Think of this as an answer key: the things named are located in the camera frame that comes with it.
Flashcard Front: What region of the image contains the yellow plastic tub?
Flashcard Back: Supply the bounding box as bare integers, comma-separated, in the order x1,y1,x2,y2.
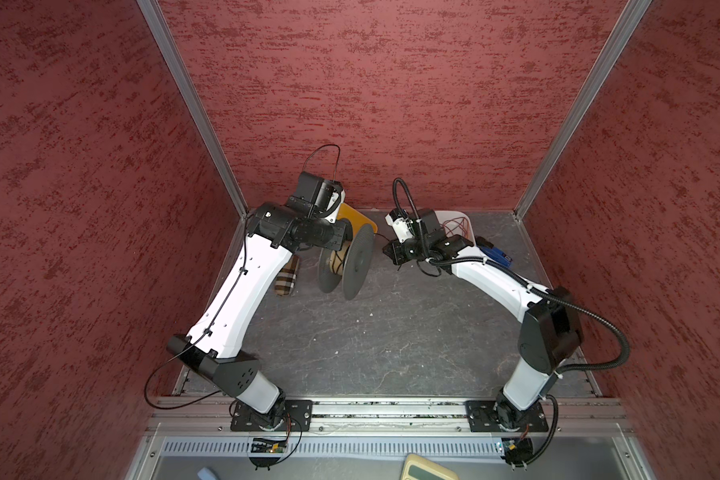
337,203,378,236

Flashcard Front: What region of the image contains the red cable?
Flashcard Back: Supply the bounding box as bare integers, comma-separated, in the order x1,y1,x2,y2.
442,217,473,244

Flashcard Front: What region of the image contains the beige device at bottom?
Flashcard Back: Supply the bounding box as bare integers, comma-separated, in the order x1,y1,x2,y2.
400,454,459,480

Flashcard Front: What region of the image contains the blue stapler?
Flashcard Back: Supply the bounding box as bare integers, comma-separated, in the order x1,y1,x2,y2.
475,236,513,268

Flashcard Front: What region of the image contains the grey perforated cable spool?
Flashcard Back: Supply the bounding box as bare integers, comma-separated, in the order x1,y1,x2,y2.
318,225,375,300

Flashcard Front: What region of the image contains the aluminium corner post left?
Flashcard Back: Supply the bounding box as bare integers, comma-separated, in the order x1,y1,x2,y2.
137,0,248,217

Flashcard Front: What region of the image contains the aluminium corner post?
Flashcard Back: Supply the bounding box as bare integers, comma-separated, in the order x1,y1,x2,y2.
137,0,248,217
514,0,652,222

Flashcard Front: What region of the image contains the plaid fabric glasses case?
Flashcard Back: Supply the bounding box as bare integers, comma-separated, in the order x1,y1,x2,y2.
274,255,300,296

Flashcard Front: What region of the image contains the white plastic tray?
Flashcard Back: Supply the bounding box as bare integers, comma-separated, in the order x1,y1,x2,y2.
435,210,476,246

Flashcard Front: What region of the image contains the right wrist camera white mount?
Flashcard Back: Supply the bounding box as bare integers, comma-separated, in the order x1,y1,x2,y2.
385,208,423,244

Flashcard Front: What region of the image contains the black corrugated cable conduit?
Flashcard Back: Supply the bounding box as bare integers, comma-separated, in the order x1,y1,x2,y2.
392,176,632,373

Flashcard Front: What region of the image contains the aluminium corner post right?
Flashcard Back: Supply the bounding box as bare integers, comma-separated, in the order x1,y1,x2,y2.
514,0,652,222

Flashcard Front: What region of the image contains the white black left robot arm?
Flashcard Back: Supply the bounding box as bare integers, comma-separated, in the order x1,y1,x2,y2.
167,202,354,418

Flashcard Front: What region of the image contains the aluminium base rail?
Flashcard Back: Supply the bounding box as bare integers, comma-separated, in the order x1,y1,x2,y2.
146,397,634,461

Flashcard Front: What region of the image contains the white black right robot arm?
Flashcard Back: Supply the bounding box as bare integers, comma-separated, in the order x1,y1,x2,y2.
383,234,583,431

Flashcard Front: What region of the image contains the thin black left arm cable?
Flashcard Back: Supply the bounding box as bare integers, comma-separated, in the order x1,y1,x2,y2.
142,143,342,412

